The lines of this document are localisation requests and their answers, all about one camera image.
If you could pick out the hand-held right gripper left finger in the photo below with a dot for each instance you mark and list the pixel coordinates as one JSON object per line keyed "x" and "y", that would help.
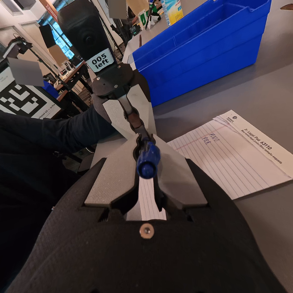
{"x": 112, "y": 180}

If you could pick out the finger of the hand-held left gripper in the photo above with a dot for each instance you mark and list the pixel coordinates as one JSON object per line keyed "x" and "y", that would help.
{"x": 115, "y": 114}
{"x": 145, "y": 107}

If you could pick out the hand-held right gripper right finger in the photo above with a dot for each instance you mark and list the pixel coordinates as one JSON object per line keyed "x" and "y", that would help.
{"x": 180, "y": 183}

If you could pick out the blue retractable pen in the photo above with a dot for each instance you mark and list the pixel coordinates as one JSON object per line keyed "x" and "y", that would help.
{"x": 147, "y": 158}

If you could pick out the white lined legal pad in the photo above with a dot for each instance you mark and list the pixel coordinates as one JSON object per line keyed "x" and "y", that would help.
{"x": 229, "y": 164}

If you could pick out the person's left forearm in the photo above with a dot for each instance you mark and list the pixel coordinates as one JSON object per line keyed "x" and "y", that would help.
{"x": 57, "y": 130}

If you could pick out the grey desk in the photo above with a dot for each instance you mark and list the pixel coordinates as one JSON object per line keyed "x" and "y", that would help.
{"x": 263, "y": 91}

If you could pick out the wooden workbench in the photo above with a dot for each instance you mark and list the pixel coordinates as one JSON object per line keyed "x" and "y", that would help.
{"x": 73, "y": 75}

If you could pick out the tan panel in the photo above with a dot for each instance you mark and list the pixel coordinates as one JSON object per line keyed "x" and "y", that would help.
{"x": 58, "y": 55}
{"x": 137, "y": 4}

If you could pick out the small blue bin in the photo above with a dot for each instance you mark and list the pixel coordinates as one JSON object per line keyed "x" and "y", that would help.
{"x": 51, "y": 89}

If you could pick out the small black device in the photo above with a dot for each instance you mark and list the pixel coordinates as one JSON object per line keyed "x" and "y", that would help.
{"x": 135, "y": 30}

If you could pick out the blue plastic bin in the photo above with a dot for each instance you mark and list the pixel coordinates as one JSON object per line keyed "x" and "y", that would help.
{"x": 194, "y": 57}

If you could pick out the small green sign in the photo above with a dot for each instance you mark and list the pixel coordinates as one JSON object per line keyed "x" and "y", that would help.
{"x": 143, "y": 17}

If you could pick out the black flat panel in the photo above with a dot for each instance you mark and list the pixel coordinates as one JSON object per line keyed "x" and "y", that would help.
{"x": 47, "y": 35}

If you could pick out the black and white marker sign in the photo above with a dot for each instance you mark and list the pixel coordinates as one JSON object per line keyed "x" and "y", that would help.
{"x": 22, "y": 100}

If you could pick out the red strip sign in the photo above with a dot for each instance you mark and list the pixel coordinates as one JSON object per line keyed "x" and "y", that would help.
{"x": 51, "y": 12}

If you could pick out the person's dark clothing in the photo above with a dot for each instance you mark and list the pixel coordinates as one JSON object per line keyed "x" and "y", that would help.
{"x": 22, "y": 206}

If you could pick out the wipes canister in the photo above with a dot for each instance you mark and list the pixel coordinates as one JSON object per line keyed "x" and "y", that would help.
{"x": 172, "y": 11}

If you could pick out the black tripod stand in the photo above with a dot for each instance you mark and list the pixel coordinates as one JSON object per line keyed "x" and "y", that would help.
{"x": 18, "y": 45}

